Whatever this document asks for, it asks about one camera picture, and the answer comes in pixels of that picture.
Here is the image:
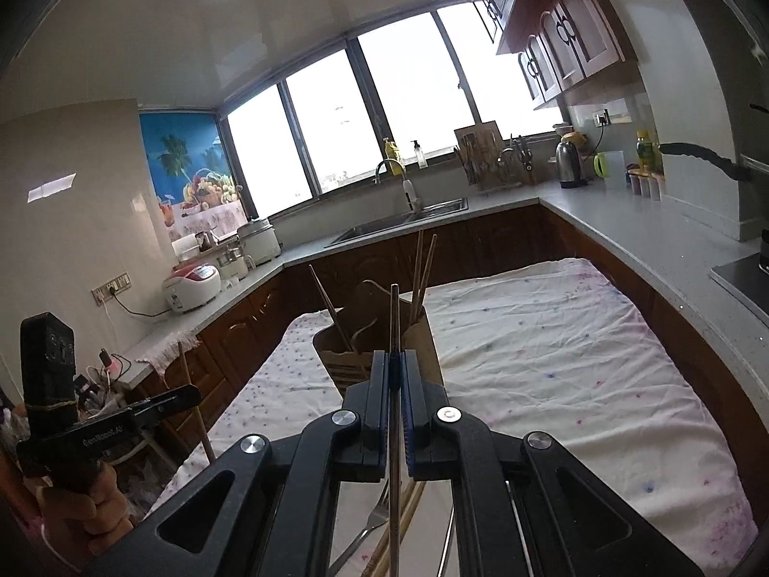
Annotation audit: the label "steel electric cooker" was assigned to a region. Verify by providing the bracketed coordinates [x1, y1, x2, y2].
[236, 219, 283, 267]

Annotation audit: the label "person's left hand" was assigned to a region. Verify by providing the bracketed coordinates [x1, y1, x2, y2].
[36, 463, 136, 576]

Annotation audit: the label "wooden cutting board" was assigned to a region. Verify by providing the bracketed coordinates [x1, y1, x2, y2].
[453, 121, 503, 185]

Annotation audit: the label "small white kitchen appliance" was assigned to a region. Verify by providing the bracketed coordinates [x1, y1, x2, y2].
[215, 239, 254, 281]

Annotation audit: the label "white lace cloth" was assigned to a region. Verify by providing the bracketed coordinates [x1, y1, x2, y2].
[135, 330, 203, 377]

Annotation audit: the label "chrome kitchen faucet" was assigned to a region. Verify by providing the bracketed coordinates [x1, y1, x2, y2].
[375, 159, 422, 215]

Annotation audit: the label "dark brown chopstick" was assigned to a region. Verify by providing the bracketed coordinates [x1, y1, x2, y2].
[309, 263, 356, 355]

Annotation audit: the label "row of spice jars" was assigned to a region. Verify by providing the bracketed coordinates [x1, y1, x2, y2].
[627, 171, 665, 203]

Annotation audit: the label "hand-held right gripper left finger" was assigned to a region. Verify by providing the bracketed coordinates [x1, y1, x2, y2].
[90, 350, 394, 577]

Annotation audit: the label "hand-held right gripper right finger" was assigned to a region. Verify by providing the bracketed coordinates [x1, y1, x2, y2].
[399, 350, 705, 577]

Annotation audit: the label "white pink rice cooker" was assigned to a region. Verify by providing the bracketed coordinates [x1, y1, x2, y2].
[162, 263, 223, 314]

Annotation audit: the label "kitchen window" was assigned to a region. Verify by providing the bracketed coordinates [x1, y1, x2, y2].
[219, 2, 566, 221]

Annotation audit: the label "wooden upper cabinets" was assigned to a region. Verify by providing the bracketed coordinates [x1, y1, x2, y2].
[453, 0, 639, 110]

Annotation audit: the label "metal fork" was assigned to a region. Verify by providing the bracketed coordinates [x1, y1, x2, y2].
[327, 483, 392, 577]

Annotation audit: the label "black wok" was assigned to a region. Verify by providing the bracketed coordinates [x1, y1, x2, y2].
[658, 142, 753, 182]

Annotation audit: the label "wooden utensil holder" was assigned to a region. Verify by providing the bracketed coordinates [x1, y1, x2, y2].
[311, 279, 446, 399]

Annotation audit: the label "wooden lower cabinets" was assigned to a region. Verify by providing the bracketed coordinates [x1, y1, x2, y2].
[120, 204, 769, 464]

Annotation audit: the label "yellow oil bottle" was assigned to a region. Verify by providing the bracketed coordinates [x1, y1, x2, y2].
[635, 130, 656, 176]

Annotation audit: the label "steel kitchen sink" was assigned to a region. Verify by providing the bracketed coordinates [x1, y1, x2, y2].
[323, 196, 470, 249]

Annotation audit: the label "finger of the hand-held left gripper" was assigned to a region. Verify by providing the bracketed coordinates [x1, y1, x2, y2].
[128, 385, 203, 432]

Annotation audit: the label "kitchen knife rack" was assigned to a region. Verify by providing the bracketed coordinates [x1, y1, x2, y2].
[453, 132, 540, 191]

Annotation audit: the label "white plastic container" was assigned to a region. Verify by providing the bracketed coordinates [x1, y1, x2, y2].
[603, 150, 627, 194]

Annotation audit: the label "black power cord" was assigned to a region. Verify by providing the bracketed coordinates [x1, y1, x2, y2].
[104, 291, 173, 320]

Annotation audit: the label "white floral tablecloth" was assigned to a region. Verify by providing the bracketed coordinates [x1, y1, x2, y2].
[144, 257, 761, 577]

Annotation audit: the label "grey kitchen countertop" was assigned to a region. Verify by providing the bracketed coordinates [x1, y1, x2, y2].
[117, 183, 769, 386]

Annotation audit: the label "steel electric kettle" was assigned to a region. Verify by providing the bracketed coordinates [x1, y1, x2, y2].
[555, 138, 589, 189]

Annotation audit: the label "black gas stove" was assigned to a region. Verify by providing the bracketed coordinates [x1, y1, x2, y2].
[708, 251, 769, 321]

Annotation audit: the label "tropical fruit wall poster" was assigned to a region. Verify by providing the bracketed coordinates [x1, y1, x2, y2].
[138, 111, 251, 242]

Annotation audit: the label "wall power strip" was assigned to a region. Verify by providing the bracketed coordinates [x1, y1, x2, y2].
[90, 274, 132, 305]

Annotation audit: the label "wooden cabinets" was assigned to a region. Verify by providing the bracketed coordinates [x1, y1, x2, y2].
[120, 204, 769, 464]
[453, 0, 639, 110]

